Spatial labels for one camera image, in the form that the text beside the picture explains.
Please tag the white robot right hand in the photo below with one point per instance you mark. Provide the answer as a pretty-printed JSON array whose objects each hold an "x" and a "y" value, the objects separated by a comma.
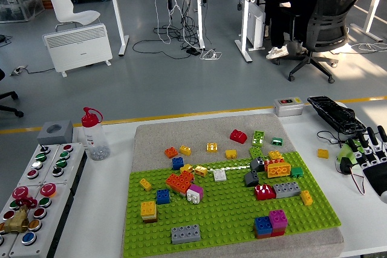
[{"x": 376, "y": 176}]

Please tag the magenta square toy brick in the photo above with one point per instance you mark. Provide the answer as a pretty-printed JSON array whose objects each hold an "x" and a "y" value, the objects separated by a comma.
[{"x": 278, "y": 217}]

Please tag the blue square toy brick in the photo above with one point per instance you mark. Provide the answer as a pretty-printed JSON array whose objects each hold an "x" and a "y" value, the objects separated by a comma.
[
  {"x": 177, "y": 163},
  {"x": 263, "y": 224},
  {"x": 163, "y": 196}
]

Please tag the lime green long brick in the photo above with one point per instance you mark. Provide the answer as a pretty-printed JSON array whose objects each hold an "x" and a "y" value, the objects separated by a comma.
[{"x": 258, "y": 138}]

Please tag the green toy baseplate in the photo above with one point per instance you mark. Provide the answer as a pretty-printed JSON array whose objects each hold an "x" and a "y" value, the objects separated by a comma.
[{"x": 211, "y": 221}]

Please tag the yellow square toy brick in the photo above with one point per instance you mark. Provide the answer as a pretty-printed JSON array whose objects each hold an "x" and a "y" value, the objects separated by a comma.
[
  {"x": 201, "y": 171},
  {"x": 275, "y": 155},
  {"x": 323, "y": 153},
  {"x": 231, "y": 154},
  {"x": 187, "y": 168},
  {"x": 185, "y": 150},
  {"x": 212, "y": 147}
]

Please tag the orange square toy brick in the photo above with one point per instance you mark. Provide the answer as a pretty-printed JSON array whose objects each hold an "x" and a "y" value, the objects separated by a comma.
[{"x": 171, "y": 152}]

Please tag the yellow narrow toy brick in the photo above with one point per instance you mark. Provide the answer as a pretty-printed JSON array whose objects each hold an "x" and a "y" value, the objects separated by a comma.
[
  {"x": 145, "y": 185},
  {"x": 306, "y": 198}
]

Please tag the dark green toy brick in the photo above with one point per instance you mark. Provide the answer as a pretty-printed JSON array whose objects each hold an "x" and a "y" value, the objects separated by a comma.
[
  {"x": 277, "y": 141},
  {"x": 297, "y": 172}
]

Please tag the grey eight-stud toy brick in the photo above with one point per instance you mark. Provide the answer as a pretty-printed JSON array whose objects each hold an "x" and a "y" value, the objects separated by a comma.
[
  {"x": 286, "y": 190},
  {"x": 186, "y": 234}
]

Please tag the orange long toy brick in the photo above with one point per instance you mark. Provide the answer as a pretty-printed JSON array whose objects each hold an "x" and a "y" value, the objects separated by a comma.
[{"x": 274, "y": 161}]

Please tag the red curved-top toy brick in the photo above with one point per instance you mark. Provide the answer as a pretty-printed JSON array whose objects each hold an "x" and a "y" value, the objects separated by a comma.
[
  {"x": 265, "y": 192},
  {"x": 238, "y": 136}
]

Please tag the white square toy brick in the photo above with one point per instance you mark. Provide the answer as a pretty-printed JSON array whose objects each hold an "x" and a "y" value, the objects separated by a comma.
[{"x": 219, "y": 176}]

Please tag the green plastic device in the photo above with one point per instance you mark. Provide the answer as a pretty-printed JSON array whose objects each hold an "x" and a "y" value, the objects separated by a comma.
[{"x": 344, "y": 152}]

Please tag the black keyboard in plastic wrap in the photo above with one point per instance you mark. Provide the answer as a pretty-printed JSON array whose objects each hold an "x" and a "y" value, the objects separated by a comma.
[{"x": 335, "y": 114}]

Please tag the large yellow holed brick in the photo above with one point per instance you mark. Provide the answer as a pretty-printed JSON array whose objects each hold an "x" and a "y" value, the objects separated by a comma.
[{"x": 279, "y": 170}]

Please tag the dark grey sloped brick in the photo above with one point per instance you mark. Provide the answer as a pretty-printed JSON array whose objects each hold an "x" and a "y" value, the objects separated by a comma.
[
  {"x": 257, "y": 164},
  {"x": 251, "y": 179}
]

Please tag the black mesh office chair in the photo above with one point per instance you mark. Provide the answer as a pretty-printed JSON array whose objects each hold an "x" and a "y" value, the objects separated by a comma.
[{"x": 328, "y": 31}]

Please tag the white desk with wooden top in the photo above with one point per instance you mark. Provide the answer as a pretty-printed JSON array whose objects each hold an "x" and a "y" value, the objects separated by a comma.
[{"x": 372, "y": 13}]

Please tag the person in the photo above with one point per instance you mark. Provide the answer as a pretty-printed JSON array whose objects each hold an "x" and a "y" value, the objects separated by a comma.
[{"x": 278, "y": 25}]

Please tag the white and magenta brick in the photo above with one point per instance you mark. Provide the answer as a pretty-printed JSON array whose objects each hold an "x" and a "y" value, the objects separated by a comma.
[{"x": 195, "y": 194}]

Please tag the grey-brown mat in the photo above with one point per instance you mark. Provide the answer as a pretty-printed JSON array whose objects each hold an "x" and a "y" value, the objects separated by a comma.
[{"x": 196, "y": 134}]

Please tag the white computer tower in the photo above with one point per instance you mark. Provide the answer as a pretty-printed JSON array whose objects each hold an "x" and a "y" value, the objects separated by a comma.
[{"x": 255, "y": 28}]

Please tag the orange brick cluster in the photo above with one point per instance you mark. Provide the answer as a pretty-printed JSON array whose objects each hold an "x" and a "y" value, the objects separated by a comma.
[{"x": 179, "y": 183}]

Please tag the yellow tan brown brick stack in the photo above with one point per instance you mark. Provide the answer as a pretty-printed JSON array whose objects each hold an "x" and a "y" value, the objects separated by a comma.
[{"x": 148, "y": 209}]

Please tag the clear bottle with red cap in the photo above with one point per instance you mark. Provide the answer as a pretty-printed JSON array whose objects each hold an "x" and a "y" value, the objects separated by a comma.
[{"x": 95, "y": 144}]

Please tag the grey push-button control box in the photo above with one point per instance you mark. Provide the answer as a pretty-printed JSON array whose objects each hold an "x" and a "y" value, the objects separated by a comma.
[
  {"x": 45, "y": 240},
  {"x": 48, "y": 162},
  {"x": 13, "y": 241},
  {"x": 74, "y": 161}
]

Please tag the grey block with round hole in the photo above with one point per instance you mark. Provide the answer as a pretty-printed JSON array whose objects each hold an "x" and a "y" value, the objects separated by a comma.
[{"x": 62, "y": 137}]

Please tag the white panel heater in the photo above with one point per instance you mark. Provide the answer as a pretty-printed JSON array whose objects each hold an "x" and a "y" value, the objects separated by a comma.
[{"x": 78, "y": 46}]

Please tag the white plastic chair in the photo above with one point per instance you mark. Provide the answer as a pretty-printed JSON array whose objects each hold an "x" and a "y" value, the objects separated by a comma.
[{"x": 65, "y": 7}]

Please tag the brass valve with red handwheel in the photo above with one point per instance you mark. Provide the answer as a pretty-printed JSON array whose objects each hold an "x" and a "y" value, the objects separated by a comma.
[{"x": 16, "y": 221}]

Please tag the grey floor socket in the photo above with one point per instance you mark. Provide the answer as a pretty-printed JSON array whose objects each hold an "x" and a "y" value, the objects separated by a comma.
[{"x": 18, "y": 70}]

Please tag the black swivel chair base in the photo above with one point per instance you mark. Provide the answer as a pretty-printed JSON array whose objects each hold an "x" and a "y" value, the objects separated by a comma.
[{"x": 7, "y": 95}]

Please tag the transparent storage box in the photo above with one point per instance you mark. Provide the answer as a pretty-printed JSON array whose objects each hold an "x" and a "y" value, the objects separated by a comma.
[{"x": 21, "y": 4}]

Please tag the grey two-button switch box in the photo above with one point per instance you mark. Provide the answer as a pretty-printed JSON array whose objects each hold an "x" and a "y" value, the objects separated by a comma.
[{"x": 288, "y": 110}]

